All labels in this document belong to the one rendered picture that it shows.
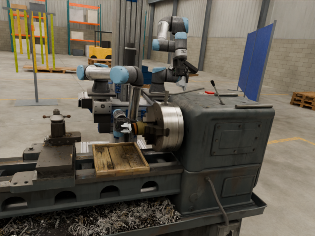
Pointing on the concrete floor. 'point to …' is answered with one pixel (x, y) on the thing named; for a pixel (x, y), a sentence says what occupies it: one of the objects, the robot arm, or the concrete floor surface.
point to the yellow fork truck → (98, 51)
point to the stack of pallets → (100, 62)
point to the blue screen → (255, 61)
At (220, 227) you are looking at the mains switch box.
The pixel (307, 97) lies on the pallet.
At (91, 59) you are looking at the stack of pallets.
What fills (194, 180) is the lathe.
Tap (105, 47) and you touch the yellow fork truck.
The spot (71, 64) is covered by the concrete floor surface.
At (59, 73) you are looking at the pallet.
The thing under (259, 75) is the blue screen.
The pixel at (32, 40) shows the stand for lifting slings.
